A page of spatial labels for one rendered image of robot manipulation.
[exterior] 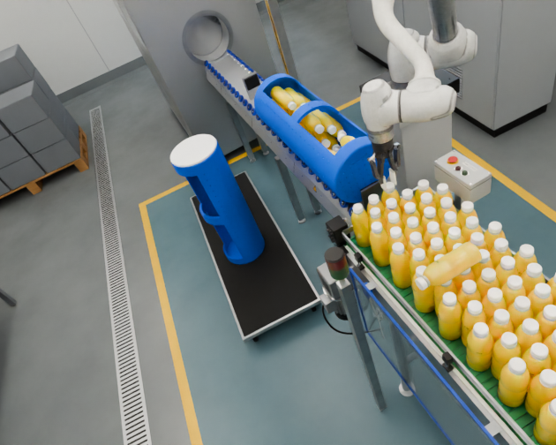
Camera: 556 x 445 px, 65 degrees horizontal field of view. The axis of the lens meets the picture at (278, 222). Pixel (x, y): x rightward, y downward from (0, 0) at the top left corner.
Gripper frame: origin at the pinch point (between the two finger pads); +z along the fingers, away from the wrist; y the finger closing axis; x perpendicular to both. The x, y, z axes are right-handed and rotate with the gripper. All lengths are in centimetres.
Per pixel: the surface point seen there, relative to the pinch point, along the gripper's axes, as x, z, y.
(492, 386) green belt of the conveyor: 72, 25, 17
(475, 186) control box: 18.5, 7.2, -24.5
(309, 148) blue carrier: -38.5, -1.6, 13.7
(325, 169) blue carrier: -23.5, 0.2, 14.6
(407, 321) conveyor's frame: 40, 26, 24
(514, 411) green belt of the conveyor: 80, 25, 18
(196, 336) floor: -73, 115, 113
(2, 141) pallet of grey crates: -353, 50, 208
